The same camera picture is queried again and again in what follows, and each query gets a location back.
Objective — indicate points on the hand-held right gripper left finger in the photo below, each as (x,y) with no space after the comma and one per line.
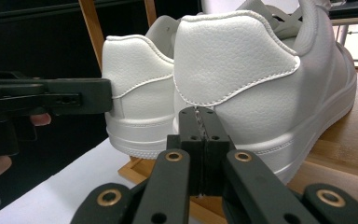
(188,146)

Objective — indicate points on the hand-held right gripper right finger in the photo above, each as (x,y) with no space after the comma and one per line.
(216,146)

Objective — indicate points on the white leather sneaker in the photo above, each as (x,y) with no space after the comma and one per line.
(136,102)
(245,71)

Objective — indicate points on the wooden three-tier shoe rack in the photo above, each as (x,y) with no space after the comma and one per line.
(348,130)

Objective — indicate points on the silver metal stand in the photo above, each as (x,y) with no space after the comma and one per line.
(351,28)

